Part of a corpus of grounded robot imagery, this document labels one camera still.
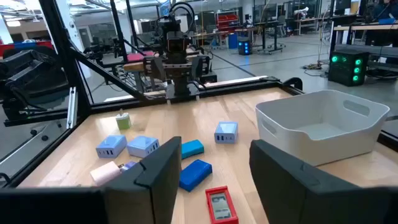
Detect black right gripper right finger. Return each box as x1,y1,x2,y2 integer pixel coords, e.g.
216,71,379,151
248,139,398,224

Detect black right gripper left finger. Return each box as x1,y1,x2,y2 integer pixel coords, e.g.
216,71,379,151
0,136,183,224

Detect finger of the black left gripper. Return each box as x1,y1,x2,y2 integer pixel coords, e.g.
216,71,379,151
151,57,166,82
192,55,211,82

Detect small purple charger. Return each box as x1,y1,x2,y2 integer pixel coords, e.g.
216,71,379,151
119,161,137,172

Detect pink wall charger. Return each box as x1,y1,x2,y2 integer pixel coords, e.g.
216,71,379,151
90,161,124,187

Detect blue multiport charger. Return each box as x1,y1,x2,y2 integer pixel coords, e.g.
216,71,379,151
126,135,160,159
214,121,239,144
95,134,128,159

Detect small white and green charger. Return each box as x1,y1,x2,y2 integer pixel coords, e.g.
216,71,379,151
115,108,132,131

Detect white plastic bin with handles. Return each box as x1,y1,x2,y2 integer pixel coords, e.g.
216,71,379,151
254,89,391,167

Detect blue plastic case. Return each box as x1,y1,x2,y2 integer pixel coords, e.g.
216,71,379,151
178,159,213,193

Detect teal plastic case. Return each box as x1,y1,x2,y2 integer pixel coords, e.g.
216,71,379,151
181,139,205,160

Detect red case with window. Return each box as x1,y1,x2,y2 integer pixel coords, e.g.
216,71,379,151
205,185,239,224

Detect black office chair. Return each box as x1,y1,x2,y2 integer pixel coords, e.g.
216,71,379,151
0,49,70,121

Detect blue barrel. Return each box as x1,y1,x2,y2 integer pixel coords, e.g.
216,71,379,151
228,32,239,50

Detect black computer tower blue lights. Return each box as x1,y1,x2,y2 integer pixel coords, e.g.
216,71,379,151
238,36,252,56

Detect red storage shelf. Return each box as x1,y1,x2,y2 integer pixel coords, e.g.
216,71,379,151
216,12,239,31

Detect black desk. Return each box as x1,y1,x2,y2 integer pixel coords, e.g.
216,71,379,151
252,19,286,54

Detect black computer tower green lights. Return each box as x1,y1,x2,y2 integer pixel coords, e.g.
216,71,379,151
328,49,370,87

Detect person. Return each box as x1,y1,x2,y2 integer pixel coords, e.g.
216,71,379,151
371,0,398,21

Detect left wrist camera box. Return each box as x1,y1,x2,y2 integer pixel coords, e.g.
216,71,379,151
165,30,190,54

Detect silver metal frame bracket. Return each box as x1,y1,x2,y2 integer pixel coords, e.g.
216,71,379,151
66,86,78,130

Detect black aluminium table frame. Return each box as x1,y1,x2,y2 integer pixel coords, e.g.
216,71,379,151
0,0,304,189

